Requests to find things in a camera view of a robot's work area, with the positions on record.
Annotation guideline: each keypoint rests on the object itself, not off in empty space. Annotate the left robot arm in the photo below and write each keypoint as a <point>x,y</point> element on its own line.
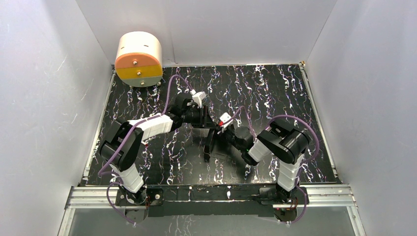
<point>122,142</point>

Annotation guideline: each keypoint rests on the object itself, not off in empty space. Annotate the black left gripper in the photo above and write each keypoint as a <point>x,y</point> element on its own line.
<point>205,115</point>

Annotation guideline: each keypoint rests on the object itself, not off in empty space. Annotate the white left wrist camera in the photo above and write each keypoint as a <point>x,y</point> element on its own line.
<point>198,97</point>

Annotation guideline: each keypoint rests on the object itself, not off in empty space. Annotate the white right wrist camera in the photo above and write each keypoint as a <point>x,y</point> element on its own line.
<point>224,121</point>

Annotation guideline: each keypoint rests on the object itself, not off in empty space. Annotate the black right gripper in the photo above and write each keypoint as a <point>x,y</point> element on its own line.
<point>222,133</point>

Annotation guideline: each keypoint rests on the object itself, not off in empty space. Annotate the round cream drawer cabinet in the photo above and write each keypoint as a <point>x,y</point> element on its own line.
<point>138,61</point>

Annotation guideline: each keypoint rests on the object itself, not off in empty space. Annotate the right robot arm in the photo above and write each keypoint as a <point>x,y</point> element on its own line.
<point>280,139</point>

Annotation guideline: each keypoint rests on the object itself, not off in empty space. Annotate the aluminium front rail frame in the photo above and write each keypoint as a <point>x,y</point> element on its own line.
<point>159,197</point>

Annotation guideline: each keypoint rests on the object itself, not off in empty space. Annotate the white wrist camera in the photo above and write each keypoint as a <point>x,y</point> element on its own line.
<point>198,97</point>
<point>224,121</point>

